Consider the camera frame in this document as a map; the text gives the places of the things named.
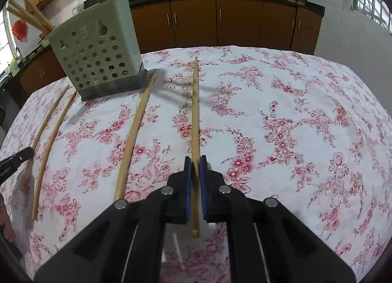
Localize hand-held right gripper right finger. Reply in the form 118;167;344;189
199;155;357;283

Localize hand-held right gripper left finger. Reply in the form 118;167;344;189
33;157;194;283

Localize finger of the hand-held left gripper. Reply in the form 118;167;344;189
12;147;35;170

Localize green perforated utensil holder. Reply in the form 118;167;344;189
46;0;148;101

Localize person's left hand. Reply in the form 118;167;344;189
0;194;17;242

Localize yellow detergent bottle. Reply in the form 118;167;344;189
6;59;20;77

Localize red floral tablecloth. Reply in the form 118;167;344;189
0;46;392;283

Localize sliding glass window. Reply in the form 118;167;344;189
0;10;17;69

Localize red plastic bag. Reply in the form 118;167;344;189
12;20;29;41

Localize clear plastic bag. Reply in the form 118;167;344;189
71;3;85;19

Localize wooden base cabinets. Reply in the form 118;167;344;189
18;0;323;97

